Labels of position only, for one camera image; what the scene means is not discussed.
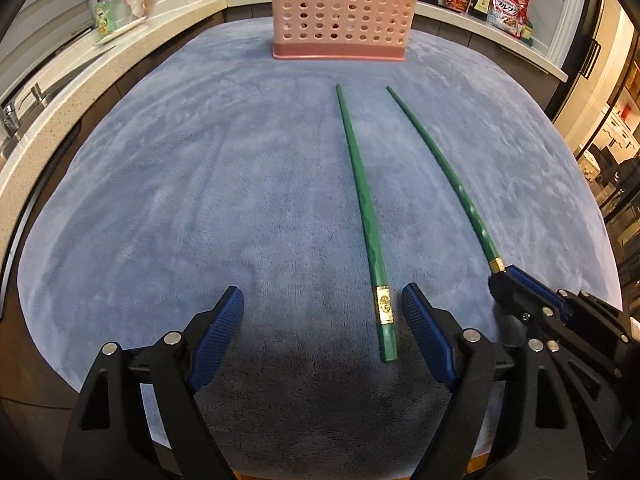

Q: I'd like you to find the red white cereal bag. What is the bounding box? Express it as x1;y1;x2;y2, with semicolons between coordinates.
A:
487;0;529;38

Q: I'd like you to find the green dish soap bottle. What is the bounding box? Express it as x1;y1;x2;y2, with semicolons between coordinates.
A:
94;0;116;37

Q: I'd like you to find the small teal bottle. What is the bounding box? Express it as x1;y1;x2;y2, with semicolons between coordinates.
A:
520;20;533;47

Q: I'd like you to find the pink perforated utensil basket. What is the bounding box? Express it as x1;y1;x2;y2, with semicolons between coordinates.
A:
271;0;418;62

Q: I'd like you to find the white oval plate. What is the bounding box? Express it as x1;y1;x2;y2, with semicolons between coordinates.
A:
94;16;146;47

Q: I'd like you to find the blue fleece table mat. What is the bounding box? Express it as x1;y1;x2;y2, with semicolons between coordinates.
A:
17;20;622;476

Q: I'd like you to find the green chopstick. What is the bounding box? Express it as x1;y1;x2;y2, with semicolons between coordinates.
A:
335;84;398;363
386;86;506;274

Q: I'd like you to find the chrome kitchen faucet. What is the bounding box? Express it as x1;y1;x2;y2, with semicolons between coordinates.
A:
1;84;47;139

